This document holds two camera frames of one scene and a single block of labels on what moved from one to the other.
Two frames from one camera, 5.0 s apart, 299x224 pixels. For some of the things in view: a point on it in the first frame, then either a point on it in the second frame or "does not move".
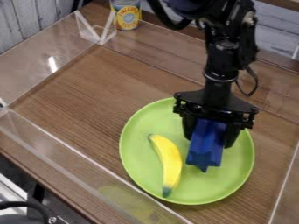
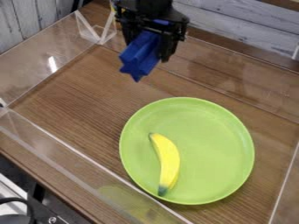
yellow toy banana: x=171 y=160 does not move
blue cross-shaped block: x=207 y=143 → x=140 y=55
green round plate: x=198 y=187 does not move
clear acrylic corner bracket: x=96 y=33 does not move
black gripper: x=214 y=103 → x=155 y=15
